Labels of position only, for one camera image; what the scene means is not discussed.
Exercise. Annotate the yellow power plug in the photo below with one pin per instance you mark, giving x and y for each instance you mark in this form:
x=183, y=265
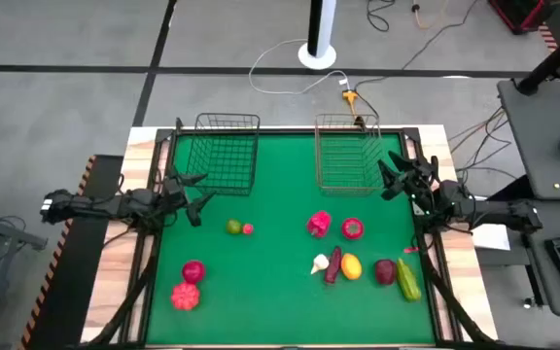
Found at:
x=349, y=96

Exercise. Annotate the dark red apple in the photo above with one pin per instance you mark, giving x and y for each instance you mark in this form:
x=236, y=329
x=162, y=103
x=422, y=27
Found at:
x=385, y=271

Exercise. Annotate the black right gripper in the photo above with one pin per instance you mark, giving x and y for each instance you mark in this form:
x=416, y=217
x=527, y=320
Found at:
x=421, y=182

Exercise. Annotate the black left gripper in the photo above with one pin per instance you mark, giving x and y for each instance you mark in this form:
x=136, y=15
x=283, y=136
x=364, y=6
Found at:
x=174, y=192

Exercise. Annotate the white paper sheet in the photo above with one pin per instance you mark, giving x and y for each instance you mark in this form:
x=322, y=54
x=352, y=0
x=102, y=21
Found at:
x=491, y=238

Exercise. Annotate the pink tag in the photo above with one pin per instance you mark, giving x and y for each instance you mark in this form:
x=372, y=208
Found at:
x=410, y=250

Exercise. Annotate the green table mat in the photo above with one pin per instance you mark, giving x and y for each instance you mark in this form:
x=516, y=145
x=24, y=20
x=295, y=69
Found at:
x=280, y=291

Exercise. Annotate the green lime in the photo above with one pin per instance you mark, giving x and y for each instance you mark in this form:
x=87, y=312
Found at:
x=234, y=226

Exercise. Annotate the bright red apple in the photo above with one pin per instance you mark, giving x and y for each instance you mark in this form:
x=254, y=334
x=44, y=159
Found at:
x=193, y=271

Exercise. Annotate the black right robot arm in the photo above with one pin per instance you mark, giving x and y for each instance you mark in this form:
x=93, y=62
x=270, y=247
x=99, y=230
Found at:
x=494, y=211

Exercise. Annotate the red tomato green stem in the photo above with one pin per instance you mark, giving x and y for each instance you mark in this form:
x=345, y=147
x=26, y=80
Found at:
x=352, y=228

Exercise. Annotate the black table frame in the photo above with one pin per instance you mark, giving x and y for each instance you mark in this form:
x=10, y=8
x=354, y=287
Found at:
x=164, y=135

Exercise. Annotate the white garlic bulb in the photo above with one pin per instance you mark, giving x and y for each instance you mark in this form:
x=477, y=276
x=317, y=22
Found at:
x=320, y=263

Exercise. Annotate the black white pole stand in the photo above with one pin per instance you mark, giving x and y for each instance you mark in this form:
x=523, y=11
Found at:
x=317, y=57

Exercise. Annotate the yellow mango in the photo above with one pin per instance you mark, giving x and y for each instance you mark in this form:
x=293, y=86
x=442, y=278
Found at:
x=351, y=266

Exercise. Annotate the black hazard-striped platform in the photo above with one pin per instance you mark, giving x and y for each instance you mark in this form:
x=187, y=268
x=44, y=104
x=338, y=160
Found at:
x=80, y=253

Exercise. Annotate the dark purple eggplant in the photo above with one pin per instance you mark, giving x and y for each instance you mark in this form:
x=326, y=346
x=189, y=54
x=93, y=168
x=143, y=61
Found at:
x=333, y=265

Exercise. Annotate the green cucumber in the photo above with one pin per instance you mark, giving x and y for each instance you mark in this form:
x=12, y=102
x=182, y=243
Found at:
x=408, y=280

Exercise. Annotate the silver metal bracket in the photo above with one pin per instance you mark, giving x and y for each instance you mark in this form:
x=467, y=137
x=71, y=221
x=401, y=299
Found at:
x=419, y=208

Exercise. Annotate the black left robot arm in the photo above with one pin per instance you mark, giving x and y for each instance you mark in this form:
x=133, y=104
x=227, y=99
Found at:
x=95, y=204

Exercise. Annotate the red black generator box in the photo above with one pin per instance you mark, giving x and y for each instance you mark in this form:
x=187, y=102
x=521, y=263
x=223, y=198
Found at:
x=518, y=14

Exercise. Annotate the grey desk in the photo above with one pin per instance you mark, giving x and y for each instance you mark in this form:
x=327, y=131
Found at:
x=552, y=301
x=533, y=136

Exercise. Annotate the pink bell pepper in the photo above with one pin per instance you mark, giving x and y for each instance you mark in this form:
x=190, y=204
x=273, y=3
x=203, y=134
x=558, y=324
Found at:
x=319, y=223

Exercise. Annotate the red-orange ribbed pumpkin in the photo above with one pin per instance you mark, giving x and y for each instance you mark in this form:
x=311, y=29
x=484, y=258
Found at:
x=185, y=296

